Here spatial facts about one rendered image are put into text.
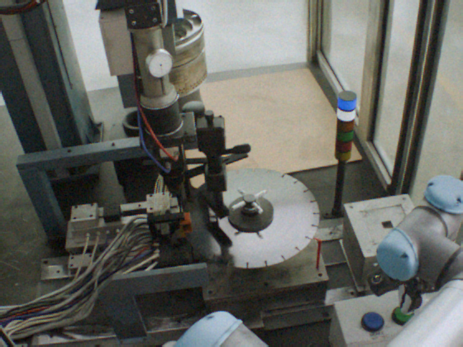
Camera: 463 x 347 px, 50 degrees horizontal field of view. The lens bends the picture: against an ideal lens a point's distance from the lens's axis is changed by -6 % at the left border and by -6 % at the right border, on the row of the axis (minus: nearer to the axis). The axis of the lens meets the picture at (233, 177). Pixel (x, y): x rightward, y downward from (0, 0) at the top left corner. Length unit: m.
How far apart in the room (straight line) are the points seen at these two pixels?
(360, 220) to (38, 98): 0.97
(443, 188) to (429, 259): 0.13
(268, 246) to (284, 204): 0.14
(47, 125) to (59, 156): 0.27
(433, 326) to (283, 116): 1.33
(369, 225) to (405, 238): 0.51
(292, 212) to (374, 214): 0.22
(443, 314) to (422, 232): 0.17
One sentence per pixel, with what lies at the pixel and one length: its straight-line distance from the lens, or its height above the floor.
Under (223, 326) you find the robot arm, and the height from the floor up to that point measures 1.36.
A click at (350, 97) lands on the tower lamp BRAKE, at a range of 1.28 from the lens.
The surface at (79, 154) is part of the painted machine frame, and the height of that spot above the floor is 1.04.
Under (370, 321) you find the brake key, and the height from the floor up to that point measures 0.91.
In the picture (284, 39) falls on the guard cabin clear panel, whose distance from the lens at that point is 2.23.
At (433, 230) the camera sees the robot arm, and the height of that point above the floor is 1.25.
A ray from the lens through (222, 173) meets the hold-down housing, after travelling 1.10.
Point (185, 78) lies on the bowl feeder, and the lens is 1.75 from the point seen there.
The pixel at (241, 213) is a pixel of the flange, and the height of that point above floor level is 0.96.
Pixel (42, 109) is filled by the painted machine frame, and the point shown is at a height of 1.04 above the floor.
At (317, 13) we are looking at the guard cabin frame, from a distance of 2.17.
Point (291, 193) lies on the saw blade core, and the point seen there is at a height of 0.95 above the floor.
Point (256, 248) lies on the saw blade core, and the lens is 1.19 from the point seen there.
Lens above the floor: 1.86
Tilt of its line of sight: 42 degrees down
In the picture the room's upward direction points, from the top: 5 degrees counter-clockwise
